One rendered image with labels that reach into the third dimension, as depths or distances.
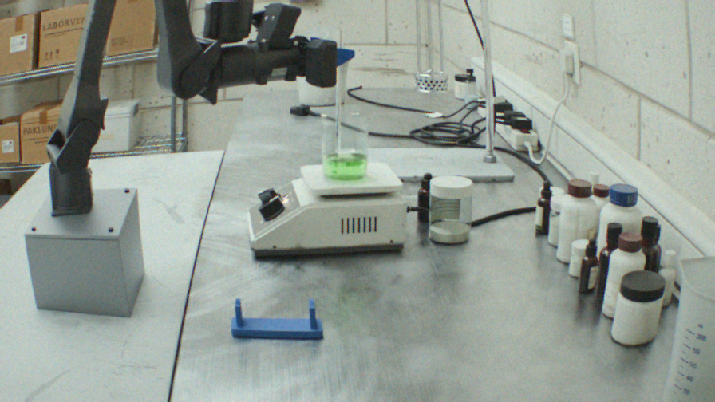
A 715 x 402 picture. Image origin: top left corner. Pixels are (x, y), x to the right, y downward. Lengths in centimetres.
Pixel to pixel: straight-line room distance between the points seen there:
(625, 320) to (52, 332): 68
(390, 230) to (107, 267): 43
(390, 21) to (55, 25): 156
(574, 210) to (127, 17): 245
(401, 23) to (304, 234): 251
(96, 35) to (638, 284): 72
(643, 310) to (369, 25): 284
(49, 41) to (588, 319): 282
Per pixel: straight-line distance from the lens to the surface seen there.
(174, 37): 103
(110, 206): 103
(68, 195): 102
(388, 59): 362
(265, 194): 123
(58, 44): 340
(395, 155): 165
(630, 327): 90
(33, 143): 343
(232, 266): 114
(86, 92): 99
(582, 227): 113
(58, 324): 97
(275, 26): 109
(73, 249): 97
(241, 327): 93
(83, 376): 84
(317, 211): 115
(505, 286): 107
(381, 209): 116
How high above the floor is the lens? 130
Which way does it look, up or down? 17 degrees down
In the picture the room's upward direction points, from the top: straight up
